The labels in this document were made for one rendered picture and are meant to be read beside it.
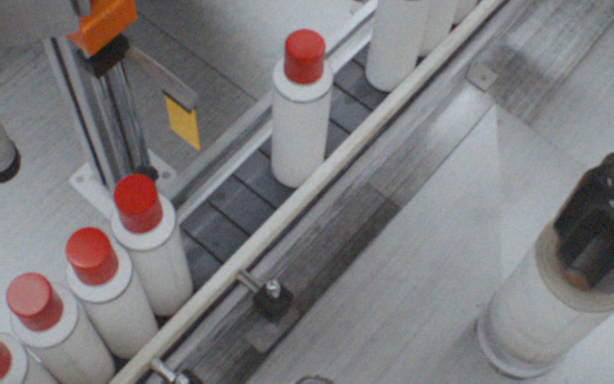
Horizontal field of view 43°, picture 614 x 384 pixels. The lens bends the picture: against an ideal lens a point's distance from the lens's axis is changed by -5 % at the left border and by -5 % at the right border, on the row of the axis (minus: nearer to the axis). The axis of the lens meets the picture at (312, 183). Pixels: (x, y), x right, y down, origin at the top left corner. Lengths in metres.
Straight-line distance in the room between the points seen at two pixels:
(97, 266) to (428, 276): 0.35
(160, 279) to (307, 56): 0.22
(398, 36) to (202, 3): 0.31
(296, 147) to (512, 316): 0.24
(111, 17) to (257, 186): 0.32
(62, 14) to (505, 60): 0.69
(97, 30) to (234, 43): 0.45
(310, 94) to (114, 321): 0.24
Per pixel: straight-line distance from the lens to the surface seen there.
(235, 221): 0.80
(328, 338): 0.76
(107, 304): 0.62
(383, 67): 0.85
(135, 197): 0.59
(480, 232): 0.82
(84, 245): 0.58
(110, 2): 0.55
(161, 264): 0.65
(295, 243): 0.80
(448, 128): 0.93
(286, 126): 0.72
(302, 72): 0.66
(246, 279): 0.74
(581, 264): 0.57
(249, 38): 0.98
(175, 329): 0.73
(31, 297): 0.58
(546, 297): 0.62
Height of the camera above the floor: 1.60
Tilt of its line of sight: 62 degrees down
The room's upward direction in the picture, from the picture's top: 6 degrees clockwise
